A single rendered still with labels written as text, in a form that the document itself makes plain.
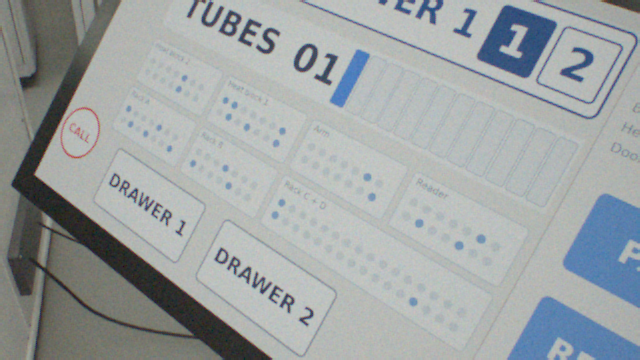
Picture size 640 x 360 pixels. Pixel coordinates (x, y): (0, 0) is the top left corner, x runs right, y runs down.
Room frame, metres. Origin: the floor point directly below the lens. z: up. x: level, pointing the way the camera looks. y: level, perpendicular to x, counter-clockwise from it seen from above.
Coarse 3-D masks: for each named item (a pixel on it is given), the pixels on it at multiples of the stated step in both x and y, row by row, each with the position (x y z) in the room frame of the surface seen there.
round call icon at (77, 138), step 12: (72, 108) 0.36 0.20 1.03; (84, 108) 0.35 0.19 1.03; (72, 120) 0.35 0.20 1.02; (84, 120) 0.35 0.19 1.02; (96, 120) 0.34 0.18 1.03; (108, 120) 0.34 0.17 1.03; (60, 132) 0.35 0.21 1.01; (72, 132) 0.34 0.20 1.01; (84, 132) 0.34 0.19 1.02; (96, 132) 0.34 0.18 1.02; (60, 144) 0.34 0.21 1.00; (72, 144) 0.34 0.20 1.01; (84, 144) 0.33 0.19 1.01; (96, 144) 0.33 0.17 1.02; (72, 156) 0.33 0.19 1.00; (84, 156) 0.33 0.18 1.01; (84, 168) 0.32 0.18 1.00
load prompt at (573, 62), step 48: (336, 0) 0.35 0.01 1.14; (384, 0) 0.34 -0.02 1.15; (432, 0) 0.33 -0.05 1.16; (480, 0) 0.32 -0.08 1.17; (528, 0) 0.32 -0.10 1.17; (432, 48) 0.31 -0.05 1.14; (480, 48) 0.30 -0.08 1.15; (528, 48) 0.29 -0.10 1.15; (576, 48) 0.29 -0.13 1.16; (624, 48) 0.28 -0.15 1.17; (576, 96) 0.27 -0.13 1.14
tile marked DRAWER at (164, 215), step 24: (120, 168) 0.31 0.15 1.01; (144, 168) 0.30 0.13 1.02; (96, 192) 0.30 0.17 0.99; (120, 192) 0.30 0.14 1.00; (144, 192) 0.29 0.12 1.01; (168, 192) 0.29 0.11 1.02; (120, 216) 0.28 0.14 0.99; (144, 216) 0.28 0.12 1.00; (168, 216) 0.27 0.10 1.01; (192, 216) 0.27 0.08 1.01; (144, 240) 0.27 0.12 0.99; (168, 240) 0.26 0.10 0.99
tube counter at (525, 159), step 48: (336, 48) 0.33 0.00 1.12; (336, 96) 0.30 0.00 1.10; (384, 96) 0.30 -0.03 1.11; (432, 96) 0.29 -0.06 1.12; (480, 96) 0.28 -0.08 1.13; (432, 144) 0.27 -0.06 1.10; (480, 144) 0.26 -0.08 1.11; (528, 144) 0.26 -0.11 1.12; (576, 144) 0.25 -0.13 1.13; (528, 192) 0.24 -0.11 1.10
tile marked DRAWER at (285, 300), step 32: (224, 224) 0.26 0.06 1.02; (224, 256) 0.25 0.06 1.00; (256, 256) 0.24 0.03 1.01; (224, 288) 0.23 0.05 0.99; (256, 288) 0.23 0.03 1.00; (288, 288) 0.22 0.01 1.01; (320, 288) 0.22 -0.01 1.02; (256, 320) 0.21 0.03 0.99; (288, 320) 0.21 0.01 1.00; (320, 320) 0.21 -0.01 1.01
